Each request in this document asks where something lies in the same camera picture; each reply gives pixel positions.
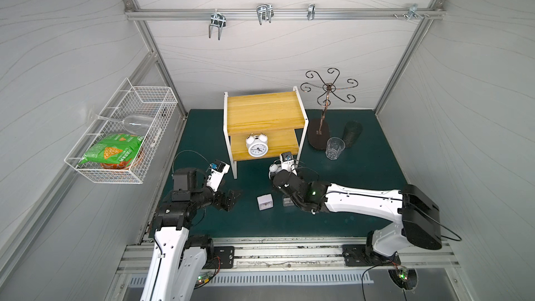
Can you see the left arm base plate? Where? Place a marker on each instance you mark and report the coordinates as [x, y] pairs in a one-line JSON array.
[[220, 257]]

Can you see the white twin-bell alarm clock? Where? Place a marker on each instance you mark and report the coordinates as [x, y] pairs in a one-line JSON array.
[[257, 145]]

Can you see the copper wire cup stand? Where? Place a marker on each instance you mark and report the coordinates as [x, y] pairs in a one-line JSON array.
[[318, 131]]

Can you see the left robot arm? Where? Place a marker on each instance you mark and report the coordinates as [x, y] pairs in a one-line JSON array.
[[182, 263]]

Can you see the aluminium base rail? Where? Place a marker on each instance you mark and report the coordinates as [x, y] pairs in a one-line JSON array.
[[287, 254]]

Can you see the wooden two-tier shelf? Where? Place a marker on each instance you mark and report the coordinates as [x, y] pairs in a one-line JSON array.
[[281, 117]]

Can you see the right metal hook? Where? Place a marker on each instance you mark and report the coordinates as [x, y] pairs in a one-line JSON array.
[[412, 14]]

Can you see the white vented cable duct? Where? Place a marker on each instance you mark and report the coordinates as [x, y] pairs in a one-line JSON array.
[[291, 278]]

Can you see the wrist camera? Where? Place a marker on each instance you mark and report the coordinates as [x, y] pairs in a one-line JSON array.
[[288, 162], [217, 170]]

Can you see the clear square alarm clock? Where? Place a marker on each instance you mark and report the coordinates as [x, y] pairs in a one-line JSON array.
[[288, 202]]

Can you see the double metal hook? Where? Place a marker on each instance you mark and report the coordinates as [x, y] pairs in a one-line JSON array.
[[217, 23], [265, 13]]

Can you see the pink square alarm clock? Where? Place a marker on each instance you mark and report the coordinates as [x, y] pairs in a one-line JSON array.
[[265, 202]]

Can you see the white wire basket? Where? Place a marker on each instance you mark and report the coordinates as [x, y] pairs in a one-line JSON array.
[[156, 101]]

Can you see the aluminium top rail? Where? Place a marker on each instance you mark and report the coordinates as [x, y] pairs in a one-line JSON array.
[[290, 14]]

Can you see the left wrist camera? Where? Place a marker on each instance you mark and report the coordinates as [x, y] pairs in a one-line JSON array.
[[217, 170]]

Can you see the clear drinking glass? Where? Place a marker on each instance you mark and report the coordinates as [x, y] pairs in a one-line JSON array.
[[334, 147]]

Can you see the dark tinted glass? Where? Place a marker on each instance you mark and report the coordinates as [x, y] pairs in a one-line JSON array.
[[352, 131]]

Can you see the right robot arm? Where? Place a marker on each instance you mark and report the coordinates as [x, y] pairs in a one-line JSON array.
[[414, 217]]

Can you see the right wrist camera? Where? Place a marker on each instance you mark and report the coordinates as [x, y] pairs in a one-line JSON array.
[[288, 162]]

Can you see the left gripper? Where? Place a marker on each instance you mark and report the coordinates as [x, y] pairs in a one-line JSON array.
[[223, 199]]

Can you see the single metal hook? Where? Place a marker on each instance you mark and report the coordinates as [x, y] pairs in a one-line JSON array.
[[311, 12]]

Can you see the green snack bag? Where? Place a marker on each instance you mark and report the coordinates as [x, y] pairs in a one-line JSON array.
[[117, 149]]

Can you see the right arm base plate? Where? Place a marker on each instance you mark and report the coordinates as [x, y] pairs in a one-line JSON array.
[[358, 256]]

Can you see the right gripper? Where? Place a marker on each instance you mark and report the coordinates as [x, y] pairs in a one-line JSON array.
[[281, 179]]

